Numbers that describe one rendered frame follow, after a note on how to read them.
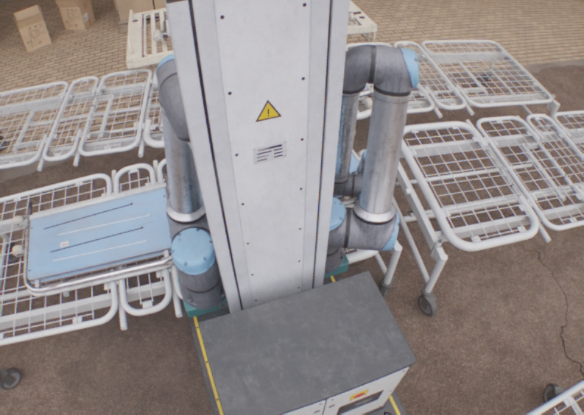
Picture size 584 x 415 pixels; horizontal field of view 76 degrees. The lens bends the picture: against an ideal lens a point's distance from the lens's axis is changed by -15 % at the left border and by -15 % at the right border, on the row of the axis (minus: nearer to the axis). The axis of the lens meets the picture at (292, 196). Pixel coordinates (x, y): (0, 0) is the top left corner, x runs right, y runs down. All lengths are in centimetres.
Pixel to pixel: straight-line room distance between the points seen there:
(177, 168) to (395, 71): 72
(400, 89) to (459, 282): 148
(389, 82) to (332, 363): 81
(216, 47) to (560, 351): 227
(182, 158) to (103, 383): 133
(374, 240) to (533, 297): 136
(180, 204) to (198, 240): 14
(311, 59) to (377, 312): 78
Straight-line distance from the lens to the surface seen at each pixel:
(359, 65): 124
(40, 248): 209
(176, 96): 110
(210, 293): 157
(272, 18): 82
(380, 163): 137
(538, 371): 245
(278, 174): 105
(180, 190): 143
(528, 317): 256
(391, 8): 542
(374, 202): 145
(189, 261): 142
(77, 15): 548
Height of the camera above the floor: 200
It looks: 47 degrees down
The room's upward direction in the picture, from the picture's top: straight up
